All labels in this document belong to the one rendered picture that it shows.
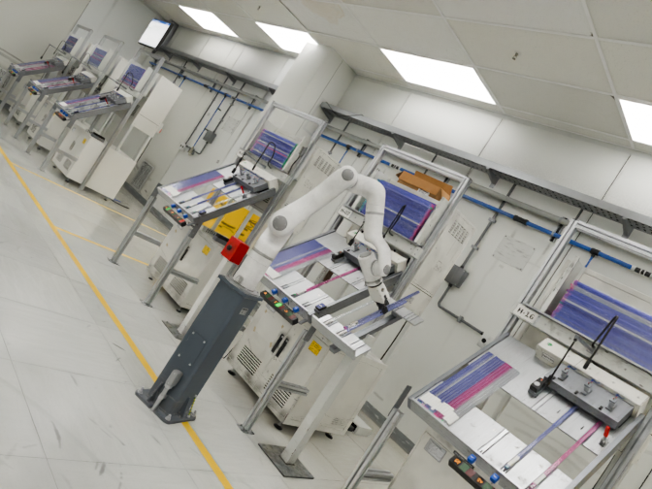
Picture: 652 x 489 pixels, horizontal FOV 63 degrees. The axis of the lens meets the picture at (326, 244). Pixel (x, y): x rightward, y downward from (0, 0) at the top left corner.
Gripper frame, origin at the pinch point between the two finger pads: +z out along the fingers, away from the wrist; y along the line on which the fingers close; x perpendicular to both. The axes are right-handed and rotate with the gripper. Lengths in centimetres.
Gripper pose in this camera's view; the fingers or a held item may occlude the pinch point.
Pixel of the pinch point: (383, 309)
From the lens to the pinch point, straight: 272.0
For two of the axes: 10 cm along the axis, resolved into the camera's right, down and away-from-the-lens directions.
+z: 3.1, 8.8, 3.6
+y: -5.8, -1.2, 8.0
